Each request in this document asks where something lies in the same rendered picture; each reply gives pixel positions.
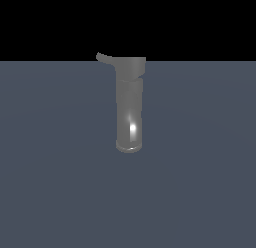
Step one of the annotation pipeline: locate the grey faucet lever handle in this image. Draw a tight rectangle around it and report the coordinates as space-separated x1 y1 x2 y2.
95 51 147 82

